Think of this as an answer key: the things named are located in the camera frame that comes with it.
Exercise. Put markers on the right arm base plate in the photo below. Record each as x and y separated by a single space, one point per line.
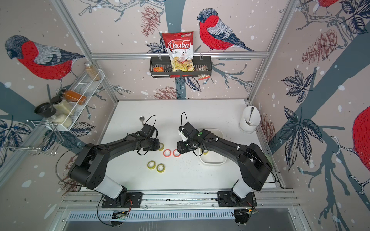
230 199

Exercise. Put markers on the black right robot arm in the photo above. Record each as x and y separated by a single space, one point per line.
252 162

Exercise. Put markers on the Hello Kitty metal spoon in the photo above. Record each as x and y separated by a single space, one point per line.
141 118

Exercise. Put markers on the red tape roll left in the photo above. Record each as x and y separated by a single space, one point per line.
167 153

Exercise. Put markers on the orange spice bottle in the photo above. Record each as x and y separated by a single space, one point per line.
74 97

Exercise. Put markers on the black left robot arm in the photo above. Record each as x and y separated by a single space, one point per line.
89 169

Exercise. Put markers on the white storage box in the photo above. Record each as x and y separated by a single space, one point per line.
211 158

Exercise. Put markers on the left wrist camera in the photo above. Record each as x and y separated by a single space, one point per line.
148 130

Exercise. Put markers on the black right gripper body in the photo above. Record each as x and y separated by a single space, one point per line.
184 147

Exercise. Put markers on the Chuba cassava chips bag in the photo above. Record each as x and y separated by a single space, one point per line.
179 46

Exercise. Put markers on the aluminium front rail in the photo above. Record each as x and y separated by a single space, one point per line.
182 200

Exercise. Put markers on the white wire spice rack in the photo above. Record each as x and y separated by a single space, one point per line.
63 110

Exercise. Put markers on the white utensil holder cup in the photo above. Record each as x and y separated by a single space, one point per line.
250 119

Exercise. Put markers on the red tape roll right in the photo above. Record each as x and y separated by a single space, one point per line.
176 153

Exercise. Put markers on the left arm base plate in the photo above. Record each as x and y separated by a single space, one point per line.
124 200

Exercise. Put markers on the black wire wall basket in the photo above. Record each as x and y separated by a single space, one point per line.
165 68

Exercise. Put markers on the red tape roll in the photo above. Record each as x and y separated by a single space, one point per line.
167 153
176 153

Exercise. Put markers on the glass grain spice jar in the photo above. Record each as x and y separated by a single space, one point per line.
92 71

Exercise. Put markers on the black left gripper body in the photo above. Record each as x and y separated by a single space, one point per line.
152 145

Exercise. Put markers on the black lid spice jar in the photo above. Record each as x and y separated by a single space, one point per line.
45 110

